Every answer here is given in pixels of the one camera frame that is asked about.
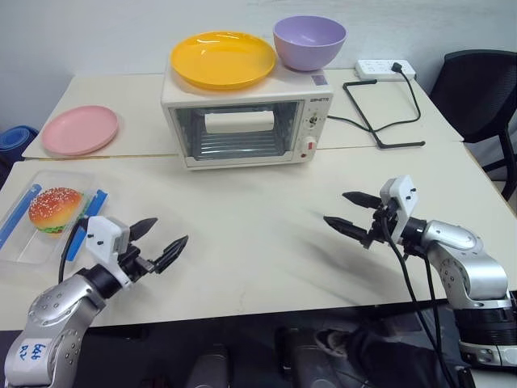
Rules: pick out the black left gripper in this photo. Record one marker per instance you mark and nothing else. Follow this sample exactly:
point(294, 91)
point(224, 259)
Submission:
point(134, 260)

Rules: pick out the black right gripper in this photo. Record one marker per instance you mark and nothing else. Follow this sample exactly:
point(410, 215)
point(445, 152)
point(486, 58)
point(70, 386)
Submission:
point(379, 228)

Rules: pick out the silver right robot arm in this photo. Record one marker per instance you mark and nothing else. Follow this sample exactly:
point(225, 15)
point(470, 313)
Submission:
point(476, 266)

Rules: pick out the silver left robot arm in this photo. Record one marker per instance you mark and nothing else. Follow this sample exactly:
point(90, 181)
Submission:
point(52, 303)

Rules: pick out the white toaster oven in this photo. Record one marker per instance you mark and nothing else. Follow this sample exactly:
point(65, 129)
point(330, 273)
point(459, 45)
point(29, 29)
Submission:
point(315, 101)

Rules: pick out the black bent metal stand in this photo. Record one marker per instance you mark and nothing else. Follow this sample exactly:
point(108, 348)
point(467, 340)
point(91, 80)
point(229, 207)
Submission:
point(365, 121)

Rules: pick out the toy hamburger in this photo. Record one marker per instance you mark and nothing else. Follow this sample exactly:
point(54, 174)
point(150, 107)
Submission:
point(54, 208)

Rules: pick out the clear container with blue clips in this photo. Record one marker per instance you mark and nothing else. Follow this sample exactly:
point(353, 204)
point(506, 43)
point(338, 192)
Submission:
point(24, 246)

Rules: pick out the pink plastic plate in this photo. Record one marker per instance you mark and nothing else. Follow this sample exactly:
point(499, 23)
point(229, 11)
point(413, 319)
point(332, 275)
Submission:
point(81, 129)

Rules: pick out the white power strip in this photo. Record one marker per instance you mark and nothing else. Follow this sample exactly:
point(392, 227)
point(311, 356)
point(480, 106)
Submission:
point(377, 68)

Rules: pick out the black office chair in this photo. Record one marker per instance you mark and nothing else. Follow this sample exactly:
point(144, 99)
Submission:
point(476, 97)

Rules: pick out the blue rolled mat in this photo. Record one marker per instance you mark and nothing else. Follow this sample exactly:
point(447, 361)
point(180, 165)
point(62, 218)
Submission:
point(16, 141)

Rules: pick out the purple plastic bowl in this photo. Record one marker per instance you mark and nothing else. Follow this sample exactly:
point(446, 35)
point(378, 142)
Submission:
point(309, 44)

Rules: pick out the yellow plastic plate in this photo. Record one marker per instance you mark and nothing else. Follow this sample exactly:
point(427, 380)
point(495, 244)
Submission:
point(222, 60)

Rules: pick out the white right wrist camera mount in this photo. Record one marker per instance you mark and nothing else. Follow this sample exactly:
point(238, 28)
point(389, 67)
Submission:
point(406, 198)

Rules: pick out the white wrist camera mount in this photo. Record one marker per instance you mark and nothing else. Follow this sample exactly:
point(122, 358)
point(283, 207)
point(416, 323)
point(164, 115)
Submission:
point(101, 235)
point(406, 198)

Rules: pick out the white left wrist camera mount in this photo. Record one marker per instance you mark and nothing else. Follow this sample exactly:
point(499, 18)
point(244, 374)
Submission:
point(101, 235)

